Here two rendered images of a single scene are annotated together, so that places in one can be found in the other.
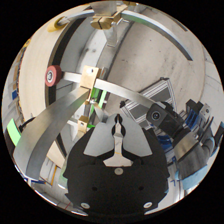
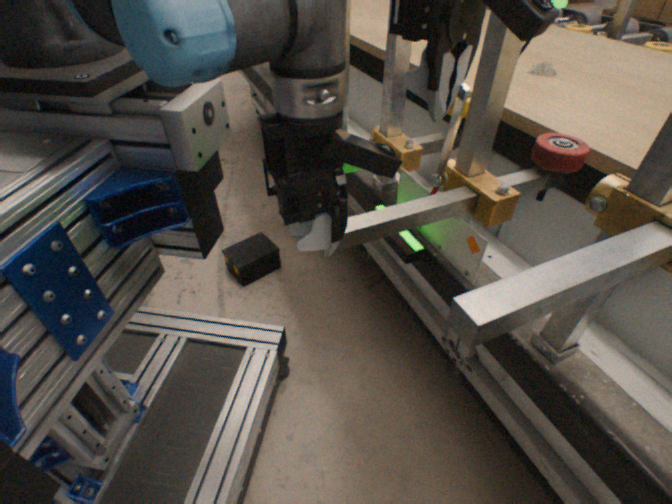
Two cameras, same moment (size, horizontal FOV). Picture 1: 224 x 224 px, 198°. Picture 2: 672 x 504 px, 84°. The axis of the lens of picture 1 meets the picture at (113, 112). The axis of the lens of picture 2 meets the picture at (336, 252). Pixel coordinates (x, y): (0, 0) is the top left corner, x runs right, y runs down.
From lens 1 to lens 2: 0.49 m
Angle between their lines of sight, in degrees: 31
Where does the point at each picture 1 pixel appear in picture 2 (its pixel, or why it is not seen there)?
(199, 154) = (342, 34)
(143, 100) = (375, 218)
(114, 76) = (393, 435)
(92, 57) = not seen: hidden behind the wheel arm
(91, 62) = not seen: hidden behind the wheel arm
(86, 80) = (488, 181)
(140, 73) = not seen: outside the picture
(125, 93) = (415, 205)
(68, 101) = (490, 107)
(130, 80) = (329, 479)
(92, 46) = (584, 340)
